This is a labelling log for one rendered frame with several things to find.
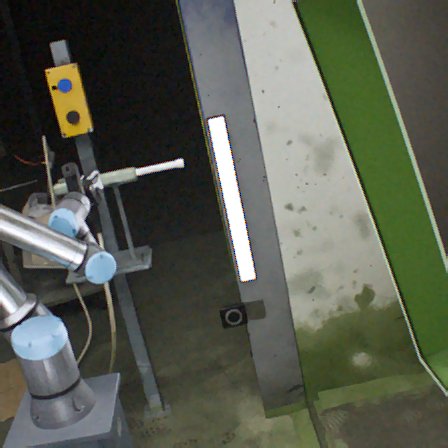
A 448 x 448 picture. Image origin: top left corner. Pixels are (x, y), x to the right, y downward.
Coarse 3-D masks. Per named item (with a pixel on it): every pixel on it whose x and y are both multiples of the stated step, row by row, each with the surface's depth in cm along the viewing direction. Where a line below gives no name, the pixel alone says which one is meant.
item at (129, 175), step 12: (132, 168) 231; (144, 168) 231; (156, 168) 231; (168, 168) 232; (60, 180) 231; (108, 180) 230; (120, 180) 230; (132, 180) 231; (60, 192) 230; (96, 216) 235; (96, 228) 236
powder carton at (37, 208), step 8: (32, 200) 390; (40, 200) 411; (56, 200) 414; (24, 208) 405; (32, 208) 374; (40, 208) 374; (48, 208) 375; (32, 216) 371; (40, 216) 373; (48, 216) 375; (32, 256) 390; (40, 264) 384; (48, 264) 385
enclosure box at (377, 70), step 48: (336, 0) 164; (384, 0) 107; (432, 0) 108; (336, 48) 168; (384, 48) 110; (432, 48) 111; (336, 96) 172; (384, 96) 173; (432, 96) 113; (384, 144) 178; (432, 144) 116; (384, 192) 182; (432, 192) 119; (384, 240) 186; (432, 240) 188; (432, 288) 193; (432, 336) 198
